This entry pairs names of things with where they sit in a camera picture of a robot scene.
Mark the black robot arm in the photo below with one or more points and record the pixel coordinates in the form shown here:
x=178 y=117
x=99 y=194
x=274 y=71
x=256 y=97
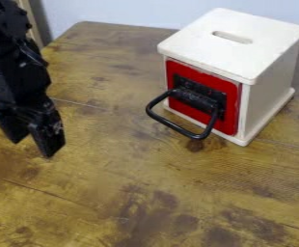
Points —
x=14 y=28

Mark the black metal drawer handle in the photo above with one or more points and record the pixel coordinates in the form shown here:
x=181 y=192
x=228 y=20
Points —
x=174 y=123

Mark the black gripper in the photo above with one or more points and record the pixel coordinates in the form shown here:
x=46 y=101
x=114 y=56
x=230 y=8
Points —
x=27 y=110

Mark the white wooden box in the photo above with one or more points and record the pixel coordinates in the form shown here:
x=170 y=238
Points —
x=249 y=49

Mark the red drawer front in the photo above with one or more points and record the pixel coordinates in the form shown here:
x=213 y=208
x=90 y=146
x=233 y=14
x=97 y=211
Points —
x=229 y=123

